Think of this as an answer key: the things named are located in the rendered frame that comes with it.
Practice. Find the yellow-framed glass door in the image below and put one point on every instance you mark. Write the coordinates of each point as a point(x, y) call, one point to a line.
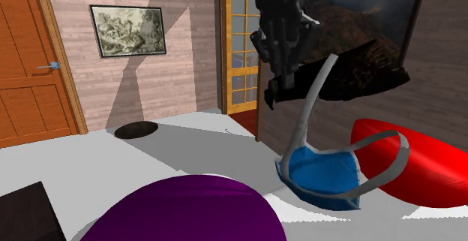
point(239, 72)

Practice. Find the brown wooden door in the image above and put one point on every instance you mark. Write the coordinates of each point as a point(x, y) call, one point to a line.
point(29, 97)

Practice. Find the red pillow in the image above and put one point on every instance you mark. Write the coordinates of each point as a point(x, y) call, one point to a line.
point(435, 170)

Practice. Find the black-framed grey wall picture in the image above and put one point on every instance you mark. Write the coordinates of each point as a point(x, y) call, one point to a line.
point(128, 31)

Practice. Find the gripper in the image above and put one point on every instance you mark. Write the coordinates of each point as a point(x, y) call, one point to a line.
point(283, 39)

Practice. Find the black round disc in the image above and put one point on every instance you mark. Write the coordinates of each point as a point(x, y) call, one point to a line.
point(136, 130)

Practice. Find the black rough-textured object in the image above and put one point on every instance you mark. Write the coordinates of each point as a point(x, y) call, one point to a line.
point(365, 79)

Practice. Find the large mountain landscape picture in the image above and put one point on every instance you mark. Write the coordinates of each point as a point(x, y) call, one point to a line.
point(365, 9)

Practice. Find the purple pillow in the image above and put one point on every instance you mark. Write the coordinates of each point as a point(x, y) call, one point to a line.
point(190, 211)

